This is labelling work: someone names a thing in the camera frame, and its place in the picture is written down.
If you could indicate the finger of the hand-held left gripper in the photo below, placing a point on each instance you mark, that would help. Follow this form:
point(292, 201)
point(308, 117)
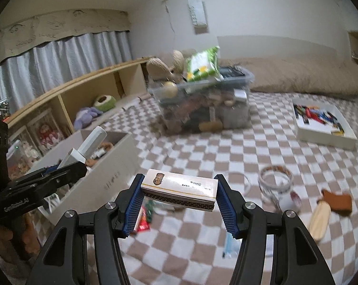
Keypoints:
point(52, 170)
point(69, 173)

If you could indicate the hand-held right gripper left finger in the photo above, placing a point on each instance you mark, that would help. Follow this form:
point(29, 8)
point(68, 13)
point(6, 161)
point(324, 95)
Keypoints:
point(134, 202)

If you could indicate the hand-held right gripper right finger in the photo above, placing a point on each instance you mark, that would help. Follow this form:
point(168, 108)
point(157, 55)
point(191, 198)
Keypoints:
point(226, 204)

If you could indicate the white shoe box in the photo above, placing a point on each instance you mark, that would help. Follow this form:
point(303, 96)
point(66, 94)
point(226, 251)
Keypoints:
point(113, 169)

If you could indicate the white hexagonal tube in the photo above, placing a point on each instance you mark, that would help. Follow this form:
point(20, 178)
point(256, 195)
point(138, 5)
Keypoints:
point(92, 142)

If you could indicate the white box honeycomb side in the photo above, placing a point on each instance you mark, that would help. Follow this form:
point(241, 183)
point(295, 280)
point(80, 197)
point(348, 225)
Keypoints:
point(179, 187)

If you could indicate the oval wooden case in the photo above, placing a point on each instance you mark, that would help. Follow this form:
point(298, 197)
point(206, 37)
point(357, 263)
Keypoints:
point(320, 221)

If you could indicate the red framed doll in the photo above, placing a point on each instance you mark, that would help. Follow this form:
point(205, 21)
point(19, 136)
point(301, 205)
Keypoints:
point(46, 135)

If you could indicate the brown white checkered sheet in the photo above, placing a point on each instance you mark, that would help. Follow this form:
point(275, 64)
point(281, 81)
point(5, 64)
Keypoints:
point(256, 154)

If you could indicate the purple plush toy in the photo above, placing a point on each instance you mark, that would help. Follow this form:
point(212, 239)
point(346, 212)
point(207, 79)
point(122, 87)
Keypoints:
point(85, 115)

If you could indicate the small white tape roll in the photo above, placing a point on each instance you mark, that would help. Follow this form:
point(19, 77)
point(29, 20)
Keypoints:
point(288, 204)

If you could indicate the green avocado plush toy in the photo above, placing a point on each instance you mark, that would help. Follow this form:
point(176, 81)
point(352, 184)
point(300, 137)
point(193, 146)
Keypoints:
point(105, 102)

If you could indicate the clear plastic storage bin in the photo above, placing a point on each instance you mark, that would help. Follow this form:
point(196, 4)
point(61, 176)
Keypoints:
point(226, 115)

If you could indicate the wooden bedside shelf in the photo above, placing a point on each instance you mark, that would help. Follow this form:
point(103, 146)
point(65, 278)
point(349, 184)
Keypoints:
point(86, 77)

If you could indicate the grey curtain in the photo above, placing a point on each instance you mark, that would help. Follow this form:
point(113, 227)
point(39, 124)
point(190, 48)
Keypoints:
point(63, 59)

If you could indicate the small brown leather pouch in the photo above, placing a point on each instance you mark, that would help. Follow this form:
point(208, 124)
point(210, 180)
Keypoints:
point(339, 203)

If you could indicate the white shallow tray box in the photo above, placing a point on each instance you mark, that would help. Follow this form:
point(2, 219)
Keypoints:
point(321, 138)

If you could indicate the yellow ball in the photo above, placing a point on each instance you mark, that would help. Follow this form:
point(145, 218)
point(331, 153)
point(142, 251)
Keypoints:
point(170, 89)

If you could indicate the pile of colourful lighters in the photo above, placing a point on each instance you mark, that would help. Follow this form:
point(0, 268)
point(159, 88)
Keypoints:
point(315, 114)

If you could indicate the black flat box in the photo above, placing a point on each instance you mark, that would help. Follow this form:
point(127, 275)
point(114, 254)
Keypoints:
point(231, 72)

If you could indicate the beige plush toy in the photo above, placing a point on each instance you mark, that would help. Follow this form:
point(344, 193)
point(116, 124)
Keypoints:
point(159, 65)

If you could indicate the green wet wipes packet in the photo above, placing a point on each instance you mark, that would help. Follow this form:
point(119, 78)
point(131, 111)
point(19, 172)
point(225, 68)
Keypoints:
point(202, 62)

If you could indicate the beige printed curtain valance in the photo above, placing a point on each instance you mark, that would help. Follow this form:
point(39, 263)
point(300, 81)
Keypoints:
point(63, 23)

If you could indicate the beige quilt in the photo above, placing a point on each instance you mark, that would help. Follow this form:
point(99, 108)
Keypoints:
point(300, 77)

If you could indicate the white hanging bag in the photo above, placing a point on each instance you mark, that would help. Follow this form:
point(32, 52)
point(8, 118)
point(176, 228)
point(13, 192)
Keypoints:
point(196, 12)

